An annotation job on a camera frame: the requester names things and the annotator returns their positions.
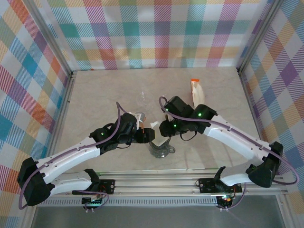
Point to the white paper coffee filter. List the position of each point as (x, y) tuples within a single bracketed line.
[(158, 142)]

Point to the clear ribbed glass dripper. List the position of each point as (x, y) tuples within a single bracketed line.
[(143, 101)]

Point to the glass pitcher with paper filter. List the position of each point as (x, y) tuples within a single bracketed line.
[(158, 153)]

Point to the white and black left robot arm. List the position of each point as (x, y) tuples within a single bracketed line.
[(71, 154)]

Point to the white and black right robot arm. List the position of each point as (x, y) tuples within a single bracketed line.
[(237, 142)]

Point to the coffee filter pack orange top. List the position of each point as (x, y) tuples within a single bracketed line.
[(197, 92)]

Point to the left controller circuit board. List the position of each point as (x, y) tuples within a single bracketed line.
[(92, 202)]

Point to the controller circuit board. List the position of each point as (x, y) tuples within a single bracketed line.
[(92, 202), (225, 199)]

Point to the right controller circuit board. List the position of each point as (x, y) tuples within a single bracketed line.
[(225, 199)]

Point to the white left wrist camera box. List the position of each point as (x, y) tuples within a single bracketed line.
[(140, 116)]

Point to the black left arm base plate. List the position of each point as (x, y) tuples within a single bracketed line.
[(108, 186)]

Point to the aluminium front mounting rail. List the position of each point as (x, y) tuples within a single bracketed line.
[(154, 185)]

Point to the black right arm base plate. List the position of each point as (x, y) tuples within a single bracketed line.
[(207, 185)]

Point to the aluminium right side frame rail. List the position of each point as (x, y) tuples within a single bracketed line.
[(249, 107)]

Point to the aluminium frame rail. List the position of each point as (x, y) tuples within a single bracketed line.
[(64, 111), (249, 107)]

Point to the aluminium left side frame rail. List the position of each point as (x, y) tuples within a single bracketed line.
[(64, 111)]

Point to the aluminium right corner post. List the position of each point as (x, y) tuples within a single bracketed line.
[(259, 35)]

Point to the aluminium corner post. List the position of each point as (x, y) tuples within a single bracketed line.
[(259, 35), (54, 40)]

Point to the aluminium left corner post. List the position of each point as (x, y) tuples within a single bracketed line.
[(54, 40)]

